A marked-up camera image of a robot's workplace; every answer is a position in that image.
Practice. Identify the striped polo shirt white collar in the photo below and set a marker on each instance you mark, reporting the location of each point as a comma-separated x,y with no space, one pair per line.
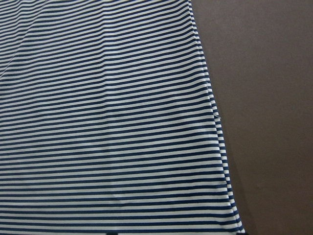
108,123

